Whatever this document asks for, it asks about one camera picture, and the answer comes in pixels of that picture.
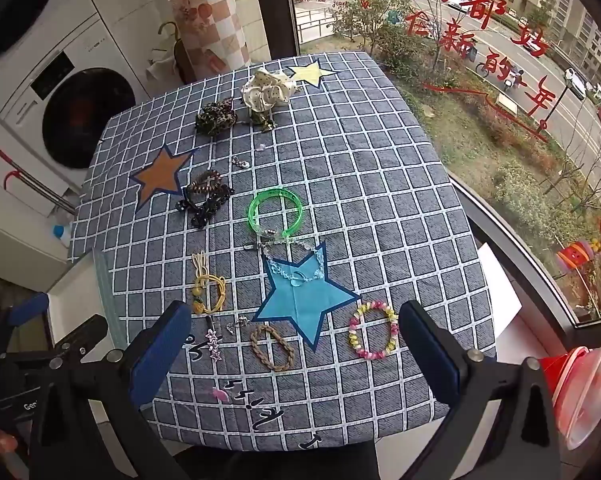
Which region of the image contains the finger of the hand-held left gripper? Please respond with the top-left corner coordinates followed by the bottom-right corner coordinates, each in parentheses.
top-left (0, 291), bottom-right (51, 361)
top-left (0, 314), bottom-right (110, 367)

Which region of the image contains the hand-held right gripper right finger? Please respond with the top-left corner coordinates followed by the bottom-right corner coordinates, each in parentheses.
top-left (397, 300), bottom-right (564, 480)

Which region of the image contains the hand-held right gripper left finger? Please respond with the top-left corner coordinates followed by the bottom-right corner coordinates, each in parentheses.
top-left (28, 301), bottom-right (194, 480)

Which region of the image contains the white box with green rim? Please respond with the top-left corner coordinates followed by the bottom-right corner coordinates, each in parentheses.
top-left (45, 247), bottom-right (131, 356)

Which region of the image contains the yellow bead hair tie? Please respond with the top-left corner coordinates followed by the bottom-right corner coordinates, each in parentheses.
top-left (190, 274), bottom-right (227, 317)

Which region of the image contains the pink and yellow bead bracelet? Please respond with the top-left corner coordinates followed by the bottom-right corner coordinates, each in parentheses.
top-left (347, 301), bottom-right (400, 361)

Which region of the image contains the clear bead chain with clasp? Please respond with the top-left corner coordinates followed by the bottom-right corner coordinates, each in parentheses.
top-left (244, 237), bottom-right (327, 288)

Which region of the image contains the green translucent bangle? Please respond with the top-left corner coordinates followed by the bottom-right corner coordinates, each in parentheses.
top-left (249, 187), bottom-right (308, 238)

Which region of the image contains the white cabinet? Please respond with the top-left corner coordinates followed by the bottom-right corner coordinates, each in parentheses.
top-left (0, 95), bottom-right (76, 266)

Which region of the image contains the black beaded scrunchie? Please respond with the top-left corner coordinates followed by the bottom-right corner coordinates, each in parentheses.
top-left (190, 184), bottom-right (234, 230)

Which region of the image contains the red plastic container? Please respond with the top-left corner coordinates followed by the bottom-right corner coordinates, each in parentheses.
top-left (537, 337), bottom-right (601, 451)

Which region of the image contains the brown hair clip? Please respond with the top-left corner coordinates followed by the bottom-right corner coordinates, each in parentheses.
top-left (187, 170), bottom-right (224, 195)

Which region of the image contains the blue-grey checked star tablecloth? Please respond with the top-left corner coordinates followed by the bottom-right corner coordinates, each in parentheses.
top-left (68, 52), bottom-right (498, 448)

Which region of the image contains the colourful window sticker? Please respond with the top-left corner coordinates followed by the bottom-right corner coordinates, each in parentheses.
top-left (555, 240), bottom-right (601, 276)

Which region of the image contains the white washing machine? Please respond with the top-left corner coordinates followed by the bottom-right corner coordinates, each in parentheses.
top-left (0, 15), bottom-right (154, 181)

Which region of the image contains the leopard print scrunchie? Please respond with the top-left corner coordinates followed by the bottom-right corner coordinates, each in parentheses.
top-left (195, 100), bottom-right (238, 136)

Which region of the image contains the olive bow hair clip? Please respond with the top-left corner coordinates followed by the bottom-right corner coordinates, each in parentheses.
top-left (250, 109), bottom-right (277, 133)

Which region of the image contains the white cloth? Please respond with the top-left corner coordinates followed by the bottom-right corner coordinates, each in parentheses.
top-left (148, 50), bottom-right (182, 82)

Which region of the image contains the white polka dot scrunchie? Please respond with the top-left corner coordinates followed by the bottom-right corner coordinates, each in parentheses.
top-left (241, 66), bottom-right (298, 111)

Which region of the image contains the dark brown chair back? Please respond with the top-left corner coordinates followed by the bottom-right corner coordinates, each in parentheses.
top-left (174, 40), bottom-right (197, 84)

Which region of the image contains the white dryer with dark door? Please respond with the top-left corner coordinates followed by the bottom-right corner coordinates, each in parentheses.
top-left (0, 0), bottom-right (96, 66)

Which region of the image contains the red window lettering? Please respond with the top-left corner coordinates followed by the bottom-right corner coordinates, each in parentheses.
top-left (337, 0), bottom-right (556, 133)

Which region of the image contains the brown braided bracelet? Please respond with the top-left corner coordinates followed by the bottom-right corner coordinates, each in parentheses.
top-left (250, 324), bottom-right (296, 373)

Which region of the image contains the mop with red handle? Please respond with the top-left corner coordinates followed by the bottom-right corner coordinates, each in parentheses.
top-left (0, 149), bottom-right (78, 211)

